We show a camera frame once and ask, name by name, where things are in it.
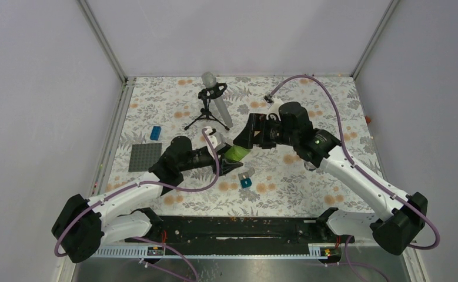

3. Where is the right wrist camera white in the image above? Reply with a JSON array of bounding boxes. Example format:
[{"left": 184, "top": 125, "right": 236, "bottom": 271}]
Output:
[{"left": 264, "top": 95, "right": 283, "bottom": 120}]

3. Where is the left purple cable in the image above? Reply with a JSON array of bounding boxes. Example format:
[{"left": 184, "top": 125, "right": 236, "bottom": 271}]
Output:
[{"left": 54, "top": 128, "right": 221, "bottom": 258}]

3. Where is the white cable duct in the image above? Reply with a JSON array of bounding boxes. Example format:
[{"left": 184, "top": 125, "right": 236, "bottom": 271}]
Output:
[{"left": 92, "top": 241, "right": 334, "bottom": 260}]

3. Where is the purple cable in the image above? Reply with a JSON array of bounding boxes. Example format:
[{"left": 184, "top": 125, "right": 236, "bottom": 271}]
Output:
[
  {"left": 265, "top": 75, "right": 441, "bottom": 250},
  {"left": 54, "top": 128, "right": 221, "bottom": 258}
]

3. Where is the grey microphone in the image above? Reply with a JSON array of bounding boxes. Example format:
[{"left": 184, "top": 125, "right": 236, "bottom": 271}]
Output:
[{"left": 201, "top": 72, "right": 233, "bottom": 129}]

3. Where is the black microphone tripod stand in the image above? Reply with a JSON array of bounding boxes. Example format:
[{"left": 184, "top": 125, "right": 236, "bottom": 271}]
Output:
[{"left": 184, "top": 83, "right": 229, "bottom": 130}]

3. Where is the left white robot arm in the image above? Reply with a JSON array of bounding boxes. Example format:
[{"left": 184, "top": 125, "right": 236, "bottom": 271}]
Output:
[{"left": 51, "top": 135, "right": 243, "bottom": 263}]

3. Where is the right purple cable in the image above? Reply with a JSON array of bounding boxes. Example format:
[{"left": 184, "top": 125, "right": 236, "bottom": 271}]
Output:
[{"left": 265, "top": 75, "right": 441, "bottom": 250}]

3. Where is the white cap pill bottle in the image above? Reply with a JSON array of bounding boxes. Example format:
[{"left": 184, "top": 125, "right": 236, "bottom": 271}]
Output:
[{"left": 304, "top": 162, "right": 317, "bottom": 172}]

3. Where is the blue lego brick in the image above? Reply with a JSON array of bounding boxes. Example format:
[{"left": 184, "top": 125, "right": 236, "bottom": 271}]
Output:
[{"left": 149, "top": 126, "right": 162, "bottom": 141}]

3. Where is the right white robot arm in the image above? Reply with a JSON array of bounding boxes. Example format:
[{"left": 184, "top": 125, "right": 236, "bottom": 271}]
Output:
[{"left": 234, "top": 102, "right": 428, "bottom": 255}]

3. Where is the green pill bottle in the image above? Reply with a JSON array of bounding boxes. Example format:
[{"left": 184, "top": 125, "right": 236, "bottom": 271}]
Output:
[{"left": 224, "top": 145, "right": 251, "bottom": 162}]

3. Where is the grey lego baseplate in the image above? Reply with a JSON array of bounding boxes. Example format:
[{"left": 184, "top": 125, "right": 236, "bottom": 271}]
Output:
[{"left": 128, "top": 143, "right": 162, "bottom": 173}]

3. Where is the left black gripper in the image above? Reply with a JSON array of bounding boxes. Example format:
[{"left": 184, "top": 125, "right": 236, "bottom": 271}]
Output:
[{"left": 179, "top": 144, "right": 243, "bottom": 175}]

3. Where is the floral table mat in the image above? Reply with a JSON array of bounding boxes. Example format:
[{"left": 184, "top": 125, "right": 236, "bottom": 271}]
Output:
[{"left": 101, "top": 76, "right": 381, "bottom": 217}]

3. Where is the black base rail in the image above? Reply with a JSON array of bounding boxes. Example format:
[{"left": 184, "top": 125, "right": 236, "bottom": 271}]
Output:
[{"left": 144, "top": 216, "right": 347, "bottom": 248}]

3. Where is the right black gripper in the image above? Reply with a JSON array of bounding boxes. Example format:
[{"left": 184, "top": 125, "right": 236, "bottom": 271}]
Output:
[{"left": 233, "top": 112, "right": 298, "bottom": 149}]

